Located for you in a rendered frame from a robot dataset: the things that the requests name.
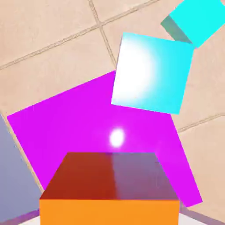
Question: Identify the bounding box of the small cyan cube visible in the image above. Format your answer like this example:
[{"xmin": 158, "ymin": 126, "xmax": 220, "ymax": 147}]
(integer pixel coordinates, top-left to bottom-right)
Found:
[
  {"xmin": 111, "ymin": 32, "xmax": 195, "ymax": 115},
  {"xmin": 160, "ymin": 0, "xmax": 225, "ymax": 49}
]

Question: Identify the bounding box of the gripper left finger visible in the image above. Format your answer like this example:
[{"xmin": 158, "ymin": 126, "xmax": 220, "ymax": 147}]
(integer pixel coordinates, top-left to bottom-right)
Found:
[{"xmin": 3, "ymin": 209, "xmax": 41, "ymax": 225}]

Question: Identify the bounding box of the large grey-blue box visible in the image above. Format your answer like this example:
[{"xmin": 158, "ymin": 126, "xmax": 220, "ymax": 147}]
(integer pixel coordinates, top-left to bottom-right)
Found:
[{"xmin": 0, "ymin": 113, "xmax": 44, "ymax": 224}]

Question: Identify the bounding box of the large magenta box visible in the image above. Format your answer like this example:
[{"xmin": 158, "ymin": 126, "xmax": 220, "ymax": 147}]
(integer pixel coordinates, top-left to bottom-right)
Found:
[{"xmin": 7, "ymin": 70, "xmax": 203, "ymax": 208}]

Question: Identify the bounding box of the small orange cube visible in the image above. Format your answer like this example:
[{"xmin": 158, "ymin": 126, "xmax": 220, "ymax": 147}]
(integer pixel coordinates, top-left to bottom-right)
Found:
[{"xmin": 39, "ymin": 152, "xmax": 181, "ymax": 225}]

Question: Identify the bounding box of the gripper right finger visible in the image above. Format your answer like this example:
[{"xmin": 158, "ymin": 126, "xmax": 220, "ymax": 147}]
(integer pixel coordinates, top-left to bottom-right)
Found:
[{"xmin": 179, "ymin": 205, "xmax": 225, "ymax": 225}]

